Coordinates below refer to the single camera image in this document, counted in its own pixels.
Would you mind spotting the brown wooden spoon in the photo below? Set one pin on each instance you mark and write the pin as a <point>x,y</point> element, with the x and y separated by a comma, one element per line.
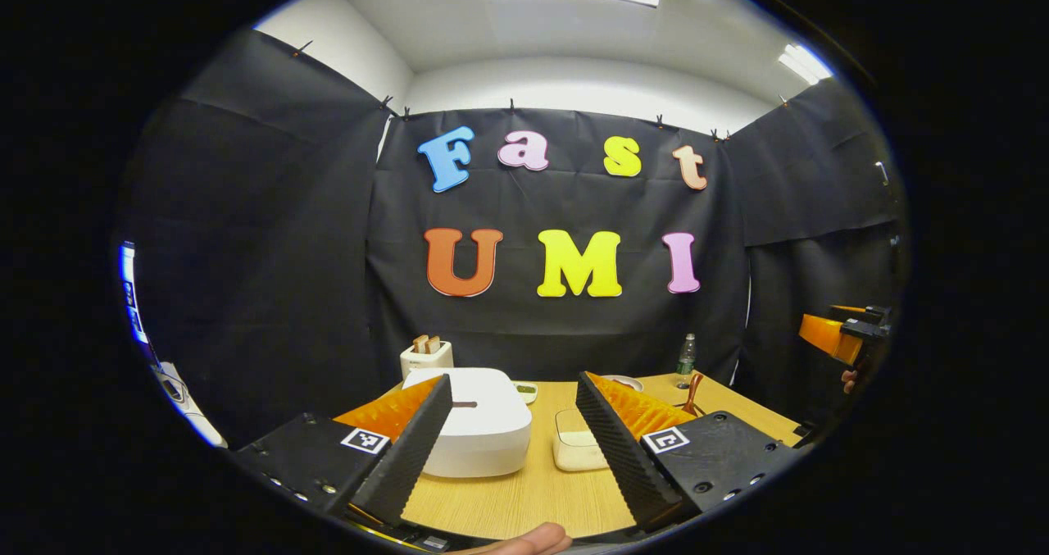
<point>695,391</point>

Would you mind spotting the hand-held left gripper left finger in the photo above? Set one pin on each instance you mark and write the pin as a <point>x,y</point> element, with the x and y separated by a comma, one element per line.
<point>406,457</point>

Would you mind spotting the white side desk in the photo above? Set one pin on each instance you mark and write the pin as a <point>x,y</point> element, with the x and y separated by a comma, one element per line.
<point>197,416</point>

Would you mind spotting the white toaster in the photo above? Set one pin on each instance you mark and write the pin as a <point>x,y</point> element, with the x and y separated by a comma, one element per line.
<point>426,362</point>

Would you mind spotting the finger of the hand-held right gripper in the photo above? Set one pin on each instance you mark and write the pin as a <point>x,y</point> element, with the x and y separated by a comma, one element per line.
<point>828,338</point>

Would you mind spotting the black backdrop cloth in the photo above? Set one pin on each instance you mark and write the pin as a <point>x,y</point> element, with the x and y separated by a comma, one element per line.
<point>246,252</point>

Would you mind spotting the white round plate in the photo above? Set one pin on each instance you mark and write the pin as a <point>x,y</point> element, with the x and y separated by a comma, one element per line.
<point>627,381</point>

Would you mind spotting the white divided condiment tray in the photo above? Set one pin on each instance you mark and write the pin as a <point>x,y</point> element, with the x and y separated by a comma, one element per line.
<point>525,391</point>

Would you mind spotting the clear plastic water bottle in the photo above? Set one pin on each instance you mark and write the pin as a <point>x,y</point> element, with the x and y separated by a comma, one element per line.
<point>686,362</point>

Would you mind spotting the toast slice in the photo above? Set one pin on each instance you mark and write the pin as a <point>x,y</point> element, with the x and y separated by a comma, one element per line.
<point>419,343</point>
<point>433,343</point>

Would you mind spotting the white rice cooker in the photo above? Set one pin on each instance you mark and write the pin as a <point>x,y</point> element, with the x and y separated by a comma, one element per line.
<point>488,432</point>

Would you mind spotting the computer monitor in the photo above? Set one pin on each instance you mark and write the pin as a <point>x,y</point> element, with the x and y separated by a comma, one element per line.
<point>131,293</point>

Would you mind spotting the clear plastic rice box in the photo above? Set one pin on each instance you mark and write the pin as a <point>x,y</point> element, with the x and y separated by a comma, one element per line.
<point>574,448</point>

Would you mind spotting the small ceiling light panel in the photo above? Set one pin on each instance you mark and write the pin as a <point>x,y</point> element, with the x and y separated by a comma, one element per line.
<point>803,63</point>

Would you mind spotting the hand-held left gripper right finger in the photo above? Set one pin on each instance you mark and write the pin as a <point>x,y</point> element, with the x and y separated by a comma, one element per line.
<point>627,457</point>

